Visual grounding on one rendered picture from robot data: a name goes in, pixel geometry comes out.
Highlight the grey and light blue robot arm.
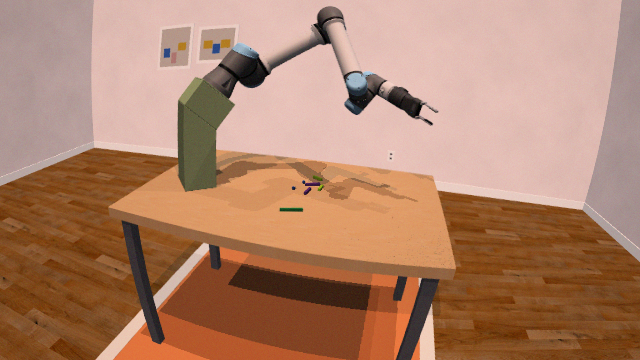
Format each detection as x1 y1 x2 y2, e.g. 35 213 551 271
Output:
202 6 387 115

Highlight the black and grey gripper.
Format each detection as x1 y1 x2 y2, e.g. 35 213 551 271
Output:
379 81 438 126

